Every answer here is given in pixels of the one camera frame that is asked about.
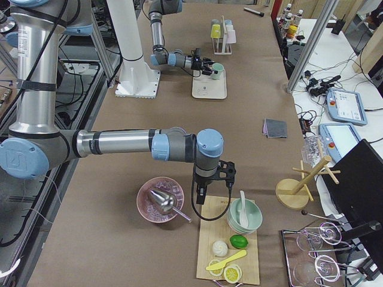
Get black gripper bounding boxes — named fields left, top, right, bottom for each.
left=191, top=48, right=218, bottom=75
left=193, top=160, right=236, bottom=205

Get green cup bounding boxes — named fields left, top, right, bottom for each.
left=211, top=63, right=224, bottom=80

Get cream rabbit tray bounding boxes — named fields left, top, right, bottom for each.
left=191, top=69, right=227, bottom=100

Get yellow cup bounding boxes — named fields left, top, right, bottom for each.
left=210, top=24, right=221, bottom=39

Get pink cup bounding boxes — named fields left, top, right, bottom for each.
left=226, top=30, right=236, bottom=44

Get white cup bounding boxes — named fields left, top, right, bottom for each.
left=226, top=25, right=234, bottom=32

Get grey cup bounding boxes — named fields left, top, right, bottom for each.
left=211, top=19, right=220, bottom=26

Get black glass rack tray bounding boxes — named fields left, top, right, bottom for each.
left=281, top=221, right=382, bottom=286

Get metal ice scoop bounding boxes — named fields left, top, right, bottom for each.
left=148, top=187, right=192, bottom=223

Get bamboo cutting board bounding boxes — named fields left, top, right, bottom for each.
left=196, top=196, right=260, bottom=285

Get white ceramic spoon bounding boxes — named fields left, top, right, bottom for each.
left=239, top=190, right=248, bottom=228

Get green stacked bowls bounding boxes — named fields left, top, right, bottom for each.
left=226, top=199, right=263, bottom=236

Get pink bowl with ice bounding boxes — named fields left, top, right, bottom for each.
left=136, top=176, right=184, bottom=223

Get white steamed bun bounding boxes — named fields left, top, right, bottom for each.
left=212, top=240, right=229, bottom=257

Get green lime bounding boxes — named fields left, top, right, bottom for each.
left=229, top=234, right=249, bottom=249

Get metal tube black cap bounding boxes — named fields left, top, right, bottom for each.
left=244, top=7, right=265, bottom=17

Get yellow plastic knife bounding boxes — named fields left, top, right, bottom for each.
left=205, top=250, right=247, bottom=271

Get lemon slice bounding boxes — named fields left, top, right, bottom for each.
left=223, top=264, right=242, bottom=284
left=208, top=259, right=224, bottom=277

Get grey folded cloth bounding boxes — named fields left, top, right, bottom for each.
left=263, top=118, right=287, bottom=138

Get wooden mug tree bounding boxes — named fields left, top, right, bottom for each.
left=275, top=136, right=340, bottom=210

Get teach pendant far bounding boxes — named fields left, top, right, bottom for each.
left=326, top=87, right=367, bottom=126

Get teach pendant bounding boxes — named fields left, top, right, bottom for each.
left=318, top=123, right=361, bottom=163
left=326, top=87, right=367, bottom=126

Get teach pendant near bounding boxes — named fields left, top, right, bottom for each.
left=318, top=123, right=361, bottom=163

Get black monitor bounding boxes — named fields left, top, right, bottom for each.
left=323, top=139, right=382, bottom=227

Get white wire cup rack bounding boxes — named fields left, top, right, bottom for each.
left=211, top=16, right=232, bottom=55

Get aluminium frame post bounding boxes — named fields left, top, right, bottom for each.
left=286, top=0, right=339, bottom=94

